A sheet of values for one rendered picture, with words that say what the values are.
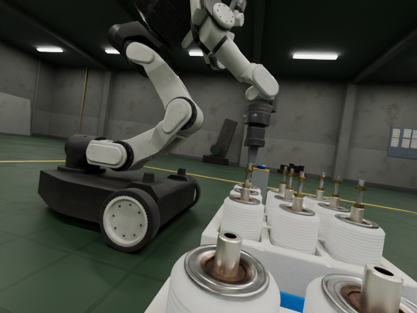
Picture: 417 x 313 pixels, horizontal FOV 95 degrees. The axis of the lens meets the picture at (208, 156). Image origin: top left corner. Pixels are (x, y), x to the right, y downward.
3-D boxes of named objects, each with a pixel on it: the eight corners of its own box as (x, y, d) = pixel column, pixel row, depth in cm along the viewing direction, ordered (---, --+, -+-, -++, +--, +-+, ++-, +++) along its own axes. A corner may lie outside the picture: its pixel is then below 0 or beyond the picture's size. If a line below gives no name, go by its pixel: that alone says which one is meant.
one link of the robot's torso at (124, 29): (100, 36, 90) (123, 5, 88) (118, 51, 103) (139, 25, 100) (138, 73, 86) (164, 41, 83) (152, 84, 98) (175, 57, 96)
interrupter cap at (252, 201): (255, 208, 41) (255, 205, 41) (223, 199, 45) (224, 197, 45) (263, 202, 48) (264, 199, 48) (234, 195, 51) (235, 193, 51)
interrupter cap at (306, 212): (282, 213, 40) (283, 209, 40) (275, 204, 48) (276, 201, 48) (321, 220, 39) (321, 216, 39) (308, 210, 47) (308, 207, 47)
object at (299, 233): (266, 297, 40) (278, 212, 40) (260, 270, 49) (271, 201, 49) (315, 310, 38) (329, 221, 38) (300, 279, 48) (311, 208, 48)
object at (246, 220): (247, 294, 40) (259, 208, 40) (207, 274, 45) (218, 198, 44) (257, 272, 49) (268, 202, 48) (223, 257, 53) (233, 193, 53)
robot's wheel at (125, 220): (94, 244, 63) (102, 184, 63) (105, 238, 68) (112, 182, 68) (148, 260, 59) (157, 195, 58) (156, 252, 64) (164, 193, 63)
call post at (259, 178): (241, 240, 83) (252, 168, 82) (242, 233, 90) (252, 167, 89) (259, 243, 81) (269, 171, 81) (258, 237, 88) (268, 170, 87)
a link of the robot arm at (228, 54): (247, 68, 60) (201, 17, 55) (228, 84, 69) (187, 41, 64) (259, 50, 65) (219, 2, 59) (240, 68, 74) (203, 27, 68)
